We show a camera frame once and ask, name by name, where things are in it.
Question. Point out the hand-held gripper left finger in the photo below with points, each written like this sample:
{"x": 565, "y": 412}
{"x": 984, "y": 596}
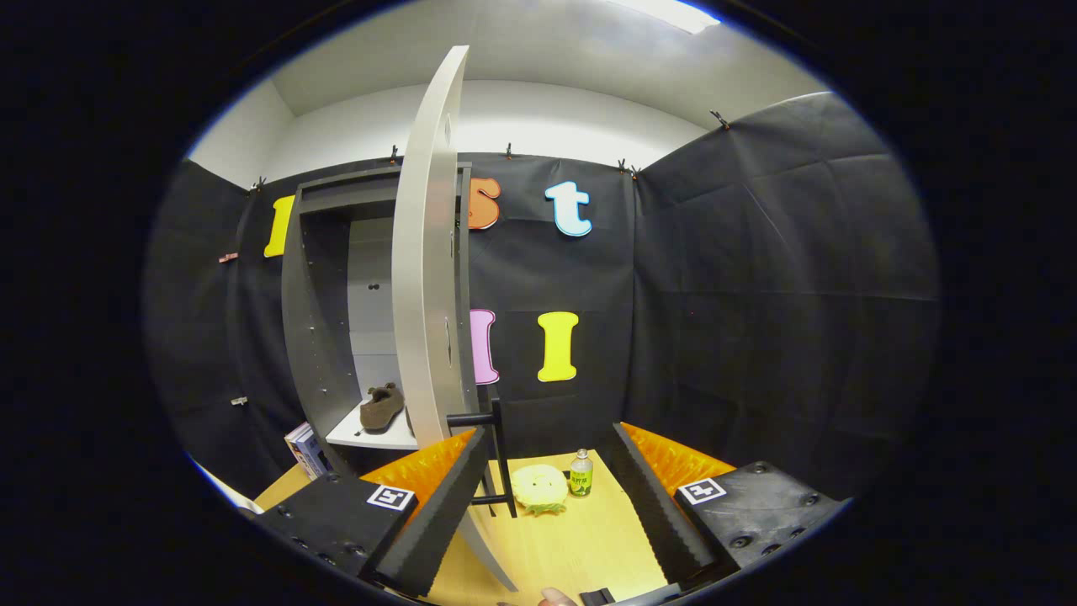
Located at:
{"x": 437, "y": 522}

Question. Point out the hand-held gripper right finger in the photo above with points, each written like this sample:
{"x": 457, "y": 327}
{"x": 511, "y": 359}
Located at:
{"x": 652, "y": 513}

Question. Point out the white book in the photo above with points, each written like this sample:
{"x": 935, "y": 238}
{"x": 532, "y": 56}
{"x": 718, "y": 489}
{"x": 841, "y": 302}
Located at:
{"x": 296, "y": 446}

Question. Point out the green label bottle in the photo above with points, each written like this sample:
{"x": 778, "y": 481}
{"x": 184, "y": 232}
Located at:
{"x": 581, "y": 478}

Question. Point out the yellow plush toy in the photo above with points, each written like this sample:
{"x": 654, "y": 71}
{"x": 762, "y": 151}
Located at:
{"x": 538, "y": 486}

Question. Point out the brown fuzzy shoe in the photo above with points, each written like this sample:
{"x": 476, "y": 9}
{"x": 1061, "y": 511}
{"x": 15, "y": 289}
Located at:
{"x": 380, "y": 411}

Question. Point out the grey shoe cabinet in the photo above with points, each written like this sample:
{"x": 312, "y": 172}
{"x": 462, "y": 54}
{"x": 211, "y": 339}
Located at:
{"x": 307, "y": 337}

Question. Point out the black backdrop cloth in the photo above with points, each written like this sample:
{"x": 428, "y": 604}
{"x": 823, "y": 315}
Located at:
{"x": 757, "y": 295}

